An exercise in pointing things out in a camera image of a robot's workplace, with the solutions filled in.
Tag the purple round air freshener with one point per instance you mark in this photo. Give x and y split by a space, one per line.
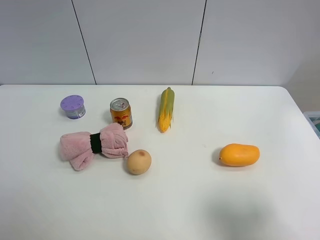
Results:
73 106

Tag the pink towel with black band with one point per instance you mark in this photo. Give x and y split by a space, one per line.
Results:
80 148

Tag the clear plastic bin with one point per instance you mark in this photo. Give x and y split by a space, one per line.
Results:
313 117

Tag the orange mango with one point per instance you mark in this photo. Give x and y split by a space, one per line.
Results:
239 155

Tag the gold energy drink can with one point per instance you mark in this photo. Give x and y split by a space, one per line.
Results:
120 110

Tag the tan potato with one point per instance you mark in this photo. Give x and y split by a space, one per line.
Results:
138 162

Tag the corn cob with green husk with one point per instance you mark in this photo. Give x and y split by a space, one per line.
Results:
166 109

